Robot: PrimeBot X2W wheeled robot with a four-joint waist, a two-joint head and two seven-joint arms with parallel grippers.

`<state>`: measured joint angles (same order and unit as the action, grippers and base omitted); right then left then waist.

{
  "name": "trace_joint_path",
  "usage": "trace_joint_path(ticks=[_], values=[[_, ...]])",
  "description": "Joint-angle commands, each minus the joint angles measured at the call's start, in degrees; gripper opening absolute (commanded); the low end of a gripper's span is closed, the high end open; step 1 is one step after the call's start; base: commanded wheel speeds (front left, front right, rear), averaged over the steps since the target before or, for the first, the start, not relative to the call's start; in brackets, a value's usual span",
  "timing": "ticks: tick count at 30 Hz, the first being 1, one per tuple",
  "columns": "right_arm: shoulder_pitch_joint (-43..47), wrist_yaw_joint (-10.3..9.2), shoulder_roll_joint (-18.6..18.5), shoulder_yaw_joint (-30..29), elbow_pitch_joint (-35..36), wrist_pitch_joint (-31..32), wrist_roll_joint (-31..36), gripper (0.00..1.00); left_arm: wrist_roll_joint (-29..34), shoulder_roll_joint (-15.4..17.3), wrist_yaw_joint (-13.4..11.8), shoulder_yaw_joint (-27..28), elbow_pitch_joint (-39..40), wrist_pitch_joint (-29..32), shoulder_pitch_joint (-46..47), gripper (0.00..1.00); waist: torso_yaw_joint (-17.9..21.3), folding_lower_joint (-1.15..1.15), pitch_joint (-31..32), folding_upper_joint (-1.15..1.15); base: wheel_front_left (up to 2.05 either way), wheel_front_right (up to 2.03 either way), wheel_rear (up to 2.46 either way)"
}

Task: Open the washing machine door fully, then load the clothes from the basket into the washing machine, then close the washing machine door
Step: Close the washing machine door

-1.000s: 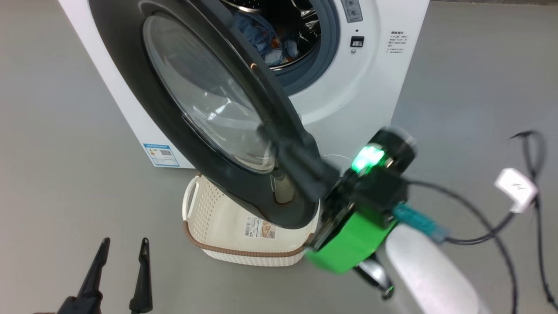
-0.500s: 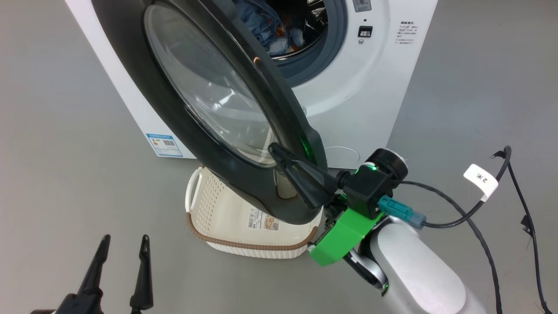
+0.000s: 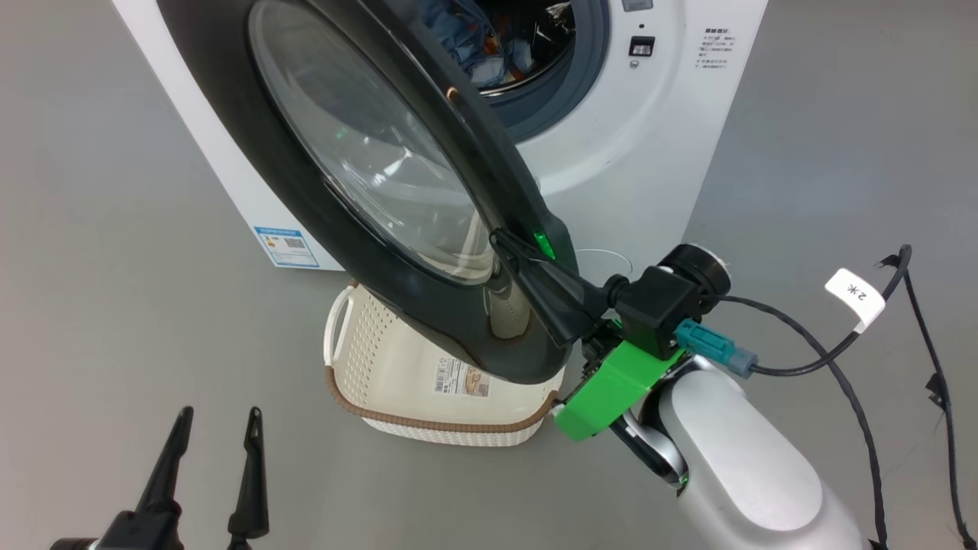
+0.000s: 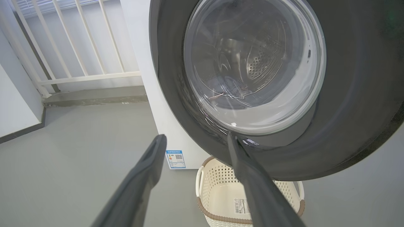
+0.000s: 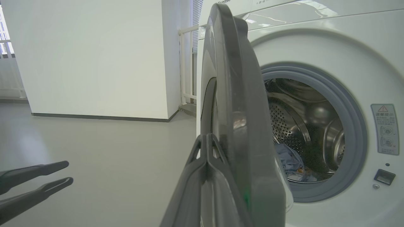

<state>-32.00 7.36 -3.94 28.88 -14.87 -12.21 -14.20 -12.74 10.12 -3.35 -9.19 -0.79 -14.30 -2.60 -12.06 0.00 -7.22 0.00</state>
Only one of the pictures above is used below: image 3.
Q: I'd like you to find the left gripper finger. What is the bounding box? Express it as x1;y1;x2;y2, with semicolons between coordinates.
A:
228;407;270;539
136;406;194;516

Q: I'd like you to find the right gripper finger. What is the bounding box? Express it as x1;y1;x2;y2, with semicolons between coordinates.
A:
489;229;621;345

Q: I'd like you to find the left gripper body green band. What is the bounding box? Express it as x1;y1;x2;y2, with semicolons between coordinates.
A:
50;513;186;550

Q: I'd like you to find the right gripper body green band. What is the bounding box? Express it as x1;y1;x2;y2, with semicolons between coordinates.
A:
554;244;730;442

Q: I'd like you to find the blue bear print garment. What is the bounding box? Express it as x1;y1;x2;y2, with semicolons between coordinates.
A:
419;0;536;86

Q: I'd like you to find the washing machine glass door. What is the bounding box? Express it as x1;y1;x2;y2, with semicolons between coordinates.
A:
157;0;579;385

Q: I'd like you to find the teal connector of right gripper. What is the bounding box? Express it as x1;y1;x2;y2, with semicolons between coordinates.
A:
675;319;759;379

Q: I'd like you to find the white front-load washing machine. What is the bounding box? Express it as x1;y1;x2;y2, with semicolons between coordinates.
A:
112;0;769;283

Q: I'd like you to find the washing machine drum with clothes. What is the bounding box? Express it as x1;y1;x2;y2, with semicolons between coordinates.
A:
416;0;580;96

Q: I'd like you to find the round white filter cover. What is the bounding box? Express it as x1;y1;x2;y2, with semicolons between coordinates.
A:
575;248;635;280

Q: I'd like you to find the white barcode label on basket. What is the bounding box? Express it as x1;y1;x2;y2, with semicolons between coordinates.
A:
434;357;491;398

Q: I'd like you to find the white basket with brown rim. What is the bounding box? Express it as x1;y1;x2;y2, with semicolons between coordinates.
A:
323;281;566;448

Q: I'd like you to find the blue energy label sticker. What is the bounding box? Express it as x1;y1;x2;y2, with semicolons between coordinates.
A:
254;226;320;268

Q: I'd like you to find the thick black gripper cable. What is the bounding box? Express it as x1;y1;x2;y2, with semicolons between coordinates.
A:
711;294;891;550

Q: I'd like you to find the white cable tag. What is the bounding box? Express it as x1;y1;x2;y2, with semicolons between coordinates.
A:
824;267;887;335

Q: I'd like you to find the thin black camera cable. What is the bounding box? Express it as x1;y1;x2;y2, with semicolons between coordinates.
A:
749;244;978;549

